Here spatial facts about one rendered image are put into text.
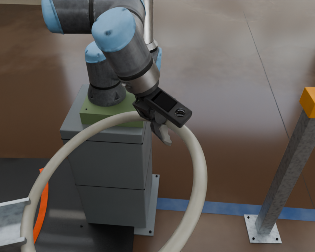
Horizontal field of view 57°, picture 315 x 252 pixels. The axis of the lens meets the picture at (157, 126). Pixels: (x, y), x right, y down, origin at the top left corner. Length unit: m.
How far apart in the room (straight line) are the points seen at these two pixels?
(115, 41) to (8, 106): 2.73
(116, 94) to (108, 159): 0.34
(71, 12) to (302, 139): 1.13
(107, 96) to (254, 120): 1.79
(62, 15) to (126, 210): 1.37
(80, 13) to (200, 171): 0.44
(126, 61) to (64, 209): 1.69
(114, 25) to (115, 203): 1.37
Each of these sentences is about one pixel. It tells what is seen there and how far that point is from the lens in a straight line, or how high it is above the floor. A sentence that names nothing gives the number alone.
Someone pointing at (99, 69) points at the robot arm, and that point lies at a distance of 1.32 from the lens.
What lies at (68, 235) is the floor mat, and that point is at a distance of 2.08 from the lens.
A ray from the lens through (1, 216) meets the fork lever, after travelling 0.89.
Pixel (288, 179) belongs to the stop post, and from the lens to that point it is 1.68.
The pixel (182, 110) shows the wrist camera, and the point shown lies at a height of 1.36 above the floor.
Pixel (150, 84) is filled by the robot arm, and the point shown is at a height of 1.42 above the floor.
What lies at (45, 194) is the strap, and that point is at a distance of 2.30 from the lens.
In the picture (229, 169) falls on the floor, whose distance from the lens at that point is 2.39.
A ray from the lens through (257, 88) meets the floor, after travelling 3.34.
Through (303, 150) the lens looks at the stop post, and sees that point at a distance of 1.53.
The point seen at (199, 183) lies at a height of 1.29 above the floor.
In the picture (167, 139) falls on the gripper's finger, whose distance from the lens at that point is 0.78.
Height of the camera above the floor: 1.78
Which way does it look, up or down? 42 degrees down
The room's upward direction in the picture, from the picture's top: straight up
